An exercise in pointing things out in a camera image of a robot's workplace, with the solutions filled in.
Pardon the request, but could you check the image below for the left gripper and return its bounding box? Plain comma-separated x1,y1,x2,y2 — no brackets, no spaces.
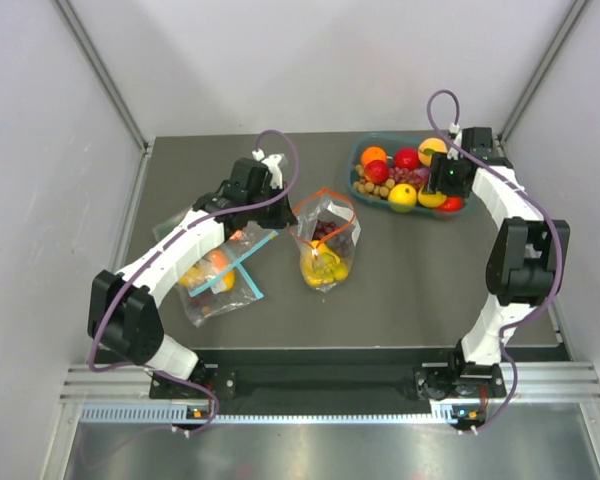
246,182,297,229

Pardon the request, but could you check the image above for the red zip bag with fruit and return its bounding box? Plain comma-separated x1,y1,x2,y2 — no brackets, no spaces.
289,188,361,292

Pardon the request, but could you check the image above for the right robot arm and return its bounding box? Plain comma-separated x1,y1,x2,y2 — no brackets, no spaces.
426,123,570,396

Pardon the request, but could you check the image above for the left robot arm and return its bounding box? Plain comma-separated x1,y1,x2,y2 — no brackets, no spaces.
87,150,296,397

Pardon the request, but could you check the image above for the fake red tomato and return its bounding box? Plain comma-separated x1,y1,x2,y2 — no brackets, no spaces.
436,197,465,213

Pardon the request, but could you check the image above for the fake grape bunch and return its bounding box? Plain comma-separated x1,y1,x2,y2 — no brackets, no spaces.
389,167,429,190

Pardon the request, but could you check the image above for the upper blue zip bag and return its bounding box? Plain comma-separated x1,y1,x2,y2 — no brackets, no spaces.
161,219,278,277

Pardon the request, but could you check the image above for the blue zip bag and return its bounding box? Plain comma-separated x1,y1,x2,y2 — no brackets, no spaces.
175,263,264,327
161,219,278,277

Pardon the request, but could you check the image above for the fake red apple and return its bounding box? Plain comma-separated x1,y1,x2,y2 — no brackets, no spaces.
393,147,421,170

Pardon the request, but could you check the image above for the fake yellow lemon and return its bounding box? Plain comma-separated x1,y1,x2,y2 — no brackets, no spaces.
388,183,418,213

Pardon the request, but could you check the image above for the fake red peach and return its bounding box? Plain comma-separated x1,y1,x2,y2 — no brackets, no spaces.
364,160,390,185

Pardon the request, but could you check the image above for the fake orange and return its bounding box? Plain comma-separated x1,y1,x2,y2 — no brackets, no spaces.
360,146,388,167

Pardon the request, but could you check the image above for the fake longan cluster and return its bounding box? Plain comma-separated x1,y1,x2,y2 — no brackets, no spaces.
352,164,395,199

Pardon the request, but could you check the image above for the lower blue zip bag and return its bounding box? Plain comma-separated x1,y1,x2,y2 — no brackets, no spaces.
175,263,264,327

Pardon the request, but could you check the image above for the teal plastic fruit basket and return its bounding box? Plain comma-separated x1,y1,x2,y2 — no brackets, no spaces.
347,132,477,219

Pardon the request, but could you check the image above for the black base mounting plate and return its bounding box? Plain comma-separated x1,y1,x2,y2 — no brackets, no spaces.
147,347,506,403

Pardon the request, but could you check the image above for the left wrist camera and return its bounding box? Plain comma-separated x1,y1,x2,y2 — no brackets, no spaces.
252,148,287,189

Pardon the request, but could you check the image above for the grey slotted cable duct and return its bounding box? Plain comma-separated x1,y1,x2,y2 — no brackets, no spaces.
79,401,479,425

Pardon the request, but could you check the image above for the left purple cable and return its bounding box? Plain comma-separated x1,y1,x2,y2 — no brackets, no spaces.
77,129,301,469

